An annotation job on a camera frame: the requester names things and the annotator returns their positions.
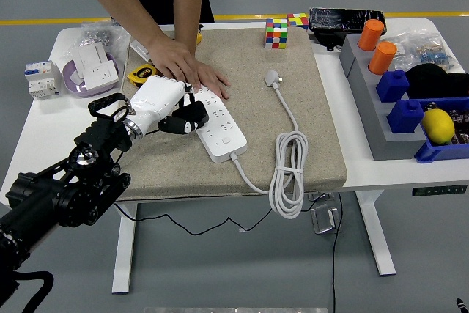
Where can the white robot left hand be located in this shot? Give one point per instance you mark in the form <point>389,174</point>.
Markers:
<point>154,100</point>

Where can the person's left hand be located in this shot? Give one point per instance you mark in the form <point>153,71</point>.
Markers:
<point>214,80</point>

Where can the person's right hand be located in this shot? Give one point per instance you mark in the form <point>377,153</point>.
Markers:
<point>170,58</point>

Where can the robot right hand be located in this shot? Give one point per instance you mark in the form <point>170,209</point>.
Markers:
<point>460,306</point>

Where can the black power adapter plug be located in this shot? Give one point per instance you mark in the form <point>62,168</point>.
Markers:
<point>196,111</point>

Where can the white power strip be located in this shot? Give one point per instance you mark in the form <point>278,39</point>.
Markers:
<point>223,140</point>

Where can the yellow tape measure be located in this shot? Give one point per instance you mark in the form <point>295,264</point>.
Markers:
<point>141,73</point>

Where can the small yellow object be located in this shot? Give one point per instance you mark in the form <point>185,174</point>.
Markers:
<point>200,39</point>

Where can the grey-brown table mat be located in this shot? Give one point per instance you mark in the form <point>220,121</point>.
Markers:
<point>249,115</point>

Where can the clear bag of screws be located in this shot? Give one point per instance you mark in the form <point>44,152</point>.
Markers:
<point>97,36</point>

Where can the large colourful puzzle cube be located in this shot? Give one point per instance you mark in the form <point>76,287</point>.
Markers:
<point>276,34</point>

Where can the purple bowl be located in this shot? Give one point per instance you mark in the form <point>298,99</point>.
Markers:
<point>73,88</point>

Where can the small colourful puzzle cube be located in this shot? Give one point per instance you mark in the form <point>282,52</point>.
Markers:
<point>298,20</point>

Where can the white table leg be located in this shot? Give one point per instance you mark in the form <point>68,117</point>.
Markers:
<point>377,239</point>
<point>124,254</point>

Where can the white circuit breaker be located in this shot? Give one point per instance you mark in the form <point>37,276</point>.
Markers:
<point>40,78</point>

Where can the table height control panel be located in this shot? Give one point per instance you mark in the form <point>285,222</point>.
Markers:
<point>439,190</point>

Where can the black film-wrapped box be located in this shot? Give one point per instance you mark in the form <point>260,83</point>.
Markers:
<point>329,20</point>

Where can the grey stepped peg base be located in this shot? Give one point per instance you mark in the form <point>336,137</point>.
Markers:
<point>366,100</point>

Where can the clear acrylic stand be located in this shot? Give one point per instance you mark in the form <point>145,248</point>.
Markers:
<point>324,217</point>
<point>317,196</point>

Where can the blue plastic bin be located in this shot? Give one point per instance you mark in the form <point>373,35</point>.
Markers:
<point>432,151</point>

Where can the orange cylinder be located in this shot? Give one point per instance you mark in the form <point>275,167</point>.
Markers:
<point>382,58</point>
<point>371,34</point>

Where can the blue peg block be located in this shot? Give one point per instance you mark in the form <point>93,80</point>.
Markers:
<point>405,117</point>
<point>392,85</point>

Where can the yellow lemon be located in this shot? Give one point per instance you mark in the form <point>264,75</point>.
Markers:
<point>438,126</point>

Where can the clear bag of parts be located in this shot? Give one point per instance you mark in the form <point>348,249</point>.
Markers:
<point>421,49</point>

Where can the white wall socket panel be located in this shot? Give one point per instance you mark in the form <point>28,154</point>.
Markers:
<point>100,74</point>

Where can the white switch panel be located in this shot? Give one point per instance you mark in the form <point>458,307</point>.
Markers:
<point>89,56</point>

